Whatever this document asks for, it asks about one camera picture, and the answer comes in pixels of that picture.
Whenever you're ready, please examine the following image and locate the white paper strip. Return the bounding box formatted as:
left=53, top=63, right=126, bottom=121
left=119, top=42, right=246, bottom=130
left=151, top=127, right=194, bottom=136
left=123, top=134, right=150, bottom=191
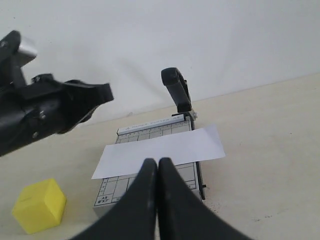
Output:
left=91, top=124, right=226, bottom=179

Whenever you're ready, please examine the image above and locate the grey paper cutter base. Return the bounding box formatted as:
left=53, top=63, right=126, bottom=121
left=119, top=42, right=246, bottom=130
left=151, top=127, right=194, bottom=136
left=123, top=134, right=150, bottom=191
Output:
left=93, top=113, right=206, bottom=218

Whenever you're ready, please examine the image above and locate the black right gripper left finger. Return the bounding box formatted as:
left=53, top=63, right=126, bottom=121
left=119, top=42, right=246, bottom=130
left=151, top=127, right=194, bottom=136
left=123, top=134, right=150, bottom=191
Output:
left=73, top=158, right=158, bottom=240

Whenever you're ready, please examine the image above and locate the black cutter blade arm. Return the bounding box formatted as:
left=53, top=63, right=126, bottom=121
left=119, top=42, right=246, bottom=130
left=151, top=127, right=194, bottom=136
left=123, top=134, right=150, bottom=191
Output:
left=160, top=66, right=198, bottom=126

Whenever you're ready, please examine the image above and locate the yellow foam cube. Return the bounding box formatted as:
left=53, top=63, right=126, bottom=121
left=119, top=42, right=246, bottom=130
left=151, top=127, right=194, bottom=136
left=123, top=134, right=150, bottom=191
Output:
left=11, top=178, right=67, bottom=235

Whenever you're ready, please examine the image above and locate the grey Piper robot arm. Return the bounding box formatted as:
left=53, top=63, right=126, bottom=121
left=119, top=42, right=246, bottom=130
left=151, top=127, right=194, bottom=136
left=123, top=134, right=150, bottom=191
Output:
left=0, top=30, right=158, bottom=240

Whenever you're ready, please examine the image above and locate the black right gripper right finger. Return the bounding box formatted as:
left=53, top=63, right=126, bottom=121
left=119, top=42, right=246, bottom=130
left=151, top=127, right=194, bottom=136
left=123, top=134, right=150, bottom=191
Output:
left=157, top=157, right=250, bottom=240

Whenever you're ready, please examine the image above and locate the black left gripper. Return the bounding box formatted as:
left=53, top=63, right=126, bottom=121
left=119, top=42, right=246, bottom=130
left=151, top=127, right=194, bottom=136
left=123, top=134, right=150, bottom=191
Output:
left=14, top=74, right=114, bottom=140

